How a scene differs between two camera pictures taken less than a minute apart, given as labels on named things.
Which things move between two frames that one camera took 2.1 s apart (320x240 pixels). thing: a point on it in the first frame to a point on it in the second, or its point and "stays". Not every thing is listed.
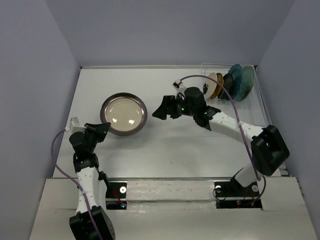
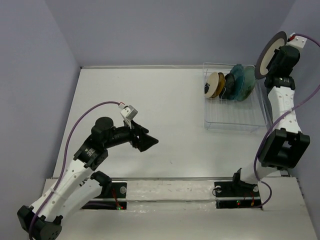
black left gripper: (100, 130) to (146, 141)
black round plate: (228, 83) stays
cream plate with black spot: (212, 85) stays
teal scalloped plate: (236, 72) stays
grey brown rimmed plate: (126, 112) to (273, 42)
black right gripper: (161, 112) to (279, 50)
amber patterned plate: (220, 79) stays
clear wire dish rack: (253, 110) stays
